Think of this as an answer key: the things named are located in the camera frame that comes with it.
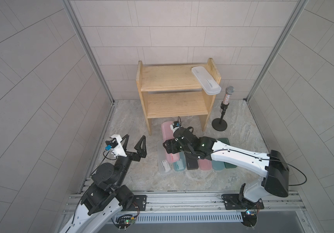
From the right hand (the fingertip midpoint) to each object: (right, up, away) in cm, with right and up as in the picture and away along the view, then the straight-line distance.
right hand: (167, 144), depth 75 cm
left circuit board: (-20, -33, -9) cm, 40 cm away
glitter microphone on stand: (+36, +8, +26) cm, 45 cm away
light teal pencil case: (+7, -14, +7) cm, 17 cm away
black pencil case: (+14, -13, +8) cm, 21 cm away
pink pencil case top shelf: (0, +6, -4) cm, 7 cm away
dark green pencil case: (+36, -2, +16) cm, 40 cm away
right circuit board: (+40, -36, -4) cm, 55 cm away
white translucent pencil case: (-2, -15, +7) cm, 17 cm away
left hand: (-11, +7, -13) cm, 18 cm away
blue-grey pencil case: (+29, -14, +7) cm, 32 cm away
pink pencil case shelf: (+21, -14, +8) cm, 26 cm away
